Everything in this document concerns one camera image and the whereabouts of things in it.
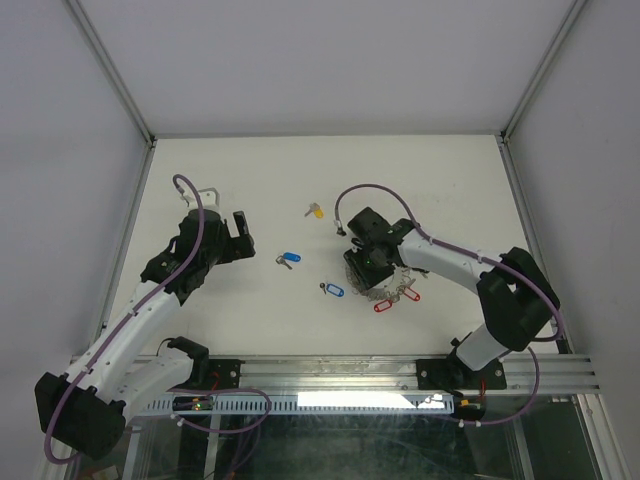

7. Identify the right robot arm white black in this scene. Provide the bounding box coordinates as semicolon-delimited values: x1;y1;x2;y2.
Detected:
343;208;560;393

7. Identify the key with yellow tag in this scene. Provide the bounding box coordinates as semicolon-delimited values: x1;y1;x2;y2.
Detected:
304;203;324;219

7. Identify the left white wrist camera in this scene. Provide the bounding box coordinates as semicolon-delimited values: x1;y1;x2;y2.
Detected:
182;187;220;213

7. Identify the metal disc with keyrings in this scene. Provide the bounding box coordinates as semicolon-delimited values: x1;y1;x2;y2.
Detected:
345;266;427;303

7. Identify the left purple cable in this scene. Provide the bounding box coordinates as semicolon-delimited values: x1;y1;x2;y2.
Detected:
43;173;206;466

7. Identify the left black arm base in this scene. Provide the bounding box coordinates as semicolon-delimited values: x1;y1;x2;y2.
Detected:
162;336;242;391

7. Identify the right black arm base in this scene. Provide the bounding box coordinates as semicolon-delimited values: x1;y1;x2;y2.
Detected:
415;350;507;395

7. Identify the purple cable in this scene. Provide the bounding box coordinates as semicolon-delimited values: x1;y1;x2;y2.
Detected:
43;173;206;466
332;182;563;426

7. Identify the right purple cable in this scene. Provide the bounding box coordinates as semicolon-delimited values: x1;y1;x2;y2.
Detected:
332;182;563;426

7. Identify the aluminium rail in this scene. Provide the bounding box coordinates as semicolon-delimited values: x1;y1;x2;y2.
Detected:
210;353;600;396

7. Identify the red outline key tag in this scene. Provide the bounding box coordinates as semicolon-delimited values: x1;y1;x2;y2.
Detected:
373;299;393;313

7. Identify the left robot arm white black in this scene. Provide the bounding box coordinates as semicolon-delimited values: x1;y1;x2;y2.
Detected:
35;209;255;465

